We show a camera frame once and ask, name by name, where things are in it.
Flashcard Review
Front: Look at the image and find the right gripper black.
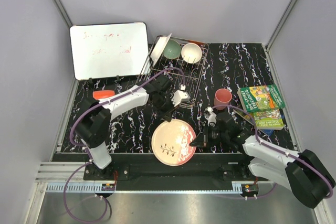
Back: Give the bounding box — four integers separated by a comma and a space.
191, 123, 229, 147

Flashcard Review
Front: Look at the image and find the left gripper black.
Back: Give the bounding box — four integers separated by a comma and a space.
152, 95, 180, 122

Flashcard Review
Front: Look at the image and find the pink cream floral plate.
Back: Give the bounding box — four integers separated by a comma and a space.
151, 119, 196, 166

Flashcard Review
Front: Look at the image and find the wire dish rack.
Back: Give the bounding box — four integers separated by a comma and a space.
136, 35, 209, 109

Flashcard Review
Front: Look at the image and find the green ceramic bowl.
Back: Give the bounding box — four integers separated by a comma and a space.
163, 39, 181, 59

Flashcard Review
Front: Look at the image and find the small white bowl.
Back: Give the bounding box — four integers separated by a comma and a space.
181, 43, 202, 64

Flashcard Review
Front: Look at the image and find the orange mug white inside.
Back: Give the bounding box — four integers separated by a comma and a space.
92, 90, 115, 100

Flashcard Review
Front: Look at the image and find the large white plate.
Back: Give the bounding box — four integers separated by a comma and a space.
150, 33, 172, 66

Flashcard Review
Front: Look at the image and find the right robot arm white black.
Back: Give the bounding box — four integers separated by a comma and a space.
162, 107, 335, 209

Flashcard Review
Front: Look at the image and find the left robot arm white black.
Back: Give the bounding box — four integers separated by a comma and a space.
70, 74, 186, 180

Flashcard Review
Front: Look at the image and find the pink plastic cup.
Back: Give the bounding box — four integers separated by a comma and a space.
214, 88, 232, 110

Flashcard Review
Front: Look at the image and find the black marble pattern mat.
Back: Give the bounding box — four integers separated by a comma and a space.
52, 42, 297, 161

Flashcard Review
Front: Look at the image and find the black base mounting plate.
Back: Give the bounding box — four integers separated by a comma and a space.
83, 153, 255, 191

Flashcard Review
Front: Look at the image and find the green children's book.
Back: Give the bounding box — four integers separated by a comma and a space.
237, 84, 285, 113

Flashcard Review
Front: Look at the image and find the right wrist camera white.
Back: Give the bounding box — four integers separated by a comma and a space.
204, 107, 216, 127

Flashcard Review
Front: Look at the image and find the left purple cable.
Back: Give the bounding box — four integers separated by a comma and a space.
62, 67, 187, 223

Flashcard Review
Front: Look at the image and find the white whiteboard black frame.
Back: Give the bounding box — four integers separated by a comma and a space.
70, 22, 149, 80

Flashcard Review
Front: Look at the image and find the grey slotted cable duct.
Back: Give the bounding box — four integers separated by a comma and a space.
46, 182, 243, 194

